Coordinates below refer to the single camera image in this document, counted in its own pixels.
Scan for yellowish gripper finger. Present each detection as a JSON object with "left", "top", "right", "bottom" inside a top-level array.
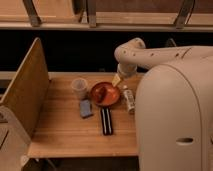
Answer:
[{"left": 112, "top": 74, "right": 123, "bottom": 87}]

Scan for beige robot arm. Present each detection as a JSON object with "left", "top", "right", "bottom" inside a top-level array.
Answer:
[{"left": 113, "top": 38, "right": 213, "bottom": 171}]

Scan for translucent ceramic cup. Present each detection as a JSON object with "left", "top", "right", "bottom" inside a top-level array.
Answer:
[{"left": 71, "top": 78, "right": 88, "bottom": 100}]

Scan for red food on plate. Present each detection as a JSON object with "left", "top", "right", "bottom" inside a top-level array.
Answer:
[{"left": 97, "top": 87, "right": 107, "bottom": 103}]

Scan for small white bottle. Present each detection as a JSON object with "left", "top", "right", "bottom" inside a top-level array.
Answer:
[{"left": 123, "top": 85, "right": 135, "bottom": 114}]

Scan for blue sponge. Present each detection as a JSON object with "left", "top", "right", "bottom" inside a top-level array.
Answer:
[{"left": 80, "top": 100, "right": 93, "bottom": 118}]

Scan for right dark divider panel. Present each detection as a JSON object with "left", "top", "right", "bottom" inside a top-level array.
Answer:
[{"left": 165, "top": 38, "right": 176, "bottom": 47}]

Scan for left wooden divider panel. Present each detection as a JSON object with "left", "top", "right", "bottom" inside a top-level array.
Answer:
[{"left": 0, "top": 38, "right": 49, "bottom": 145}]

